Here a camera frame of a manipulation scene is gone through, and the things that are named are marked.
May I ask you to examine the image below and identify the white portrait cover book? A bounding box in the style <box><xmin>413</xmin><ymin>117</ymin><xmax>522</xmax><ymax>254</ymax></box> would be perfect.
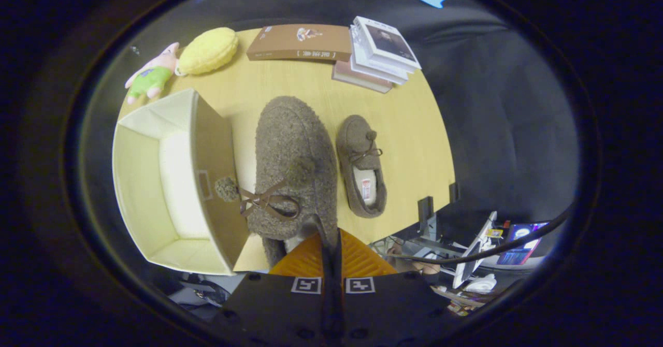
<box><xmin>354</xmin><ymin>16</ymin><xmax>422</xmax><ymax>70</ymax></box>

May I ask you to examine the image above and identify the brown hardcover book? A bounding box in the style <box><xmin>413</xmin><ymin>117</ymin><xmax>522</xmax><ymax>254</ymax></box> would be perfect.
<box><xmin>246</xmin><ymin>24</ymin><xmax>353</xmax><ymax>63</ymax></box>

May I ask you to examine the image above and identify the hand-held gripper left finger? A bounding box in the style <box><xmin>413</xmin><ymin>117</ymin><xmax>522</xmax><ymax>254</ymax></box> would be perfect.
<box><xmin>210</xmin><ymin>228</ymin><xmax>336</xmax><ymax>347</ymax></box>

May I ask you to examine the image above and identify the yellow round plush cushion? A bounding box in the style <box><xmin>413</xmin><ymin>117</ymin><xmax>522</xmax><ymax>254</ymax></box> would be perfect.
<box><xmin>178</xmin><ymin>27</ymin><xmax>239</xmax><ymax>76</ymax></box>

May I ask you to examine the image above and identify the white flat monitor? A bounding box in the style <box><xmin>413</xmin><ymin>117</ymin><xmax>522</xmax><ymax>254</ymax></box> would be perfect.
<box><xmin>453</xmin><ymin>211</ymin><xmax>498</xmax><ymax>289</ymax></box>

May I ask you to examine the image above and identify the beige fabric storage box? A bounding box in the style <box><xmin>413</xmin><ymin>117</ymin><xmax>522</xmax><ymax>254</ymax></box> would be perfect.
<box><xmin>112</xmin><ymin>88</ymin><xmax>250</xmax><ymax>276</ymax></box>

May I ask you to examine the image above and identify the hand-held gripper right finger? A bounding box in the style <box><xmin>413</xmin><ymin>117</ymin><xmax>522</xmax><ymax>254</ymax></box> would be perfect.
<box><xmin>334</xmin><ymin>228</ymin><xmax>459</xmax><ymax>347</ymax></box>

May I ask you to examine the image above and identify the black cable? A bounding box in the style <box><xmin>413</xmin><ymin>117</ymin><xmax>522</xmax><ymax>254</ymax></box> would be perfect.
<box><xmin>394</xmin><ymin>205</ymin><xmax>573</xmax><ymax>265</ymax></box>

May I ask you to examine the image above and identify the brown fuzzy shoe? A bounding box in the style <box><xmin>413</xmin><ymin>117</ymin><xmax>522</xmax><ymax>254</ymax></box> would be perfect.
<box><xmin>215</xmin><ymin>96</ymin><xmax>340</xmax><ymax>267</ymax></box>
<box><xmin>336</xmin><ymin>114</ymin><xmax>387</xmax><ymax>219</ymax></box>

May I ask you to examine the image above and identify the pink green plush toy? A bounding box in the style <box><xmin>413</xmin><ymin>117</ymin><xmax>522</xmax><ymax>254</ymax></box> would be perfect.
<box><xmin>124</xmin><ymin>42</ymin><xmax>180</xmax><ymax>105</ymax></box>

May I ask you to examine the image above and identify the pink cover book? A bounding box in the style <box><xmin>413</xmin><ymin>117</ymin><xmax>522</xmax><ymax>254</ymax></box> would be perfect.
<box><xmin>331</xmin><ymin>60</ymin><xmax>393</xmax><ymax>94</ymax></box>

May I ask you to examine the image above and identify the lit laptop screen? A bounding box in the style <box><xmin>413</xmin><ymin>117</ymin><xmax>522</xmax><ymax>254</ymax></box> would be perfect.
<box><xmin>497</xmin><ymin>223</ymin><xmax>550</xmax><ymax>266</ymax></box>

